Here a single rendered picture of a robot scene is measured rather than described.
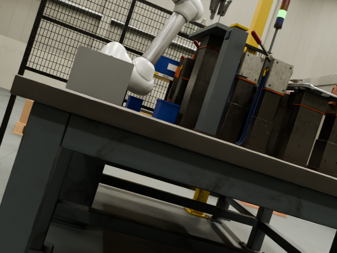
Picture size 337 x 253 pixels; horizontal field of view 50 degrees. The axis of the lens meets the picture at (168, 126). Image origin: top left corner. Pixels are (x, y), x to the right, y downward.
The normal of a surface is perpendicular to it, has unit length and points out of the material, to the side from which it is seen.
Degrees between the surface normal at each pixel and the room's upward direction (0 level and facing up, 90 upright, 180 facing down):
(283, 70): 90
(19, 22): 90
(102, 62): 90
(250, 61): 90
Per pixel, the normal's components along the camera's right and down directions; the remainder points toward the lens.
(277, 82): 0.27, 0.11
